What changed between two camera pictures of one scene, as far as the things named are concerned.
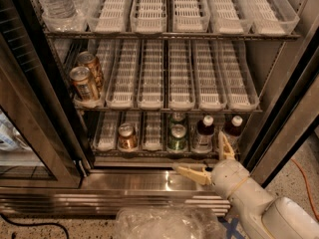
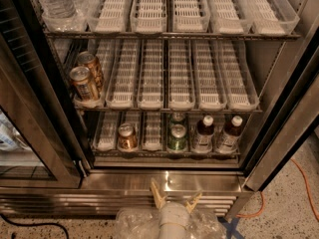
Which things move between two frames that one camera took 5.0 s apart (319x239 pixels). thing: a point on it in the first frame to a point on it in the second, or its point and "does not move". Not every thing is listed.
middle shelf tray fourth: (180, 81) does not move
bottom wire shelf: (163, 153) does not move
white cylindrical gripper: (228, 178) to (173, 212)
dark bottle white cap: (205, 128) does not move
